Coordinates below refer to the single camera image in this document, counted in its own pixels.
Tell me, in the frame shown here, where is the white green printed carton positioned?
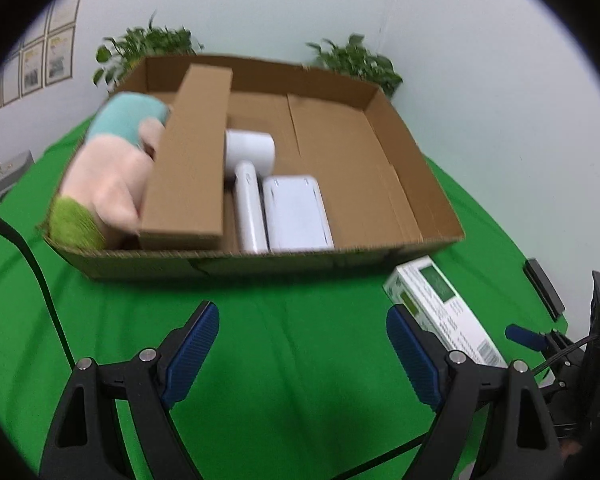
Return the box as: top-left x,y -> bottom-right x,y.
384,256 -> 507,368

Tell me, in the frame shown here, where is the pink teal plush toy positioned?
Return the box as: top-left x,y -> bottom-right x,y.
47,92 -> 172,250

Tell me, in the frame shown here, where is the long brown cardboard box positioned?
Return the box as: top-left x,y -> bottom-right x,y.
138,65 -> 233,250

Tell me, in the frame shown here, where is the white hair dryer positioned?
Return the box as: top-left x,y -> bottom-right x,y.
224,129 -> 275,254

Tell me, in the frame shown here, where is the white plastic device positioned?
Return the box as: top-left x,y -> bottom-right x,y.
263,176 -> 335,252

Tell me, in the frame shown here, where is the large open cardboard box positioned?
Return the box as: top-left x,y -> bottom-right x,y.
57,54 -> 464,280

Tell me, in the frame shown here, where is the green tablecloth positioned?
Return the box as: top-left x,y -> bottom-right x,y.
0,121 -> 567,479

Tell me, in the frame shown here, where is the grey plastic stool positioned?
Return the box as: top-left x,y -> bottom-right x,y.
0,151 -> 34,203

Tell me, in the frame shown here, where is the right potted green plant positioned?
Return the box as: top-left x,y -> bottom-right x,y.
306,32 -> 403,99

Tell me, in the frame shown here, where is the potted green plant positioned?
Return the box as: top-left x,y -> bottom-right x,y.
92,13 -> 204,90
306,32 -> 403,99

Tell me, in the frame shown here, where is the left potted green plant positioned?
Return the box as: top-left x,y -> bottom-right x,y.
92,13 -> 204,90

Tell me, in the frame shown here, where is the framed certificate lower right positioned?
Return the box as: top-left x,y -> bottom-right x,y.
44,25 -> 76,86

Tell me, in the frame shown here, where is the framed certificate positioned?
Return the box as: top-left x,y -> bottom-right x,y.
44,25 -> 76,86
47,0 -> 80,34

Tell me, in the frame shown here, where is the framed certificate upper right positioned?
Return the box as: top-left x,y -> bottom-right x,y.
47,0 -> 80,34

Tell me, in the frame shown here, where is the black cable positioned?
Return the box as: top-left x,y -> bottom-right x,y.
0,207 -> 77,371

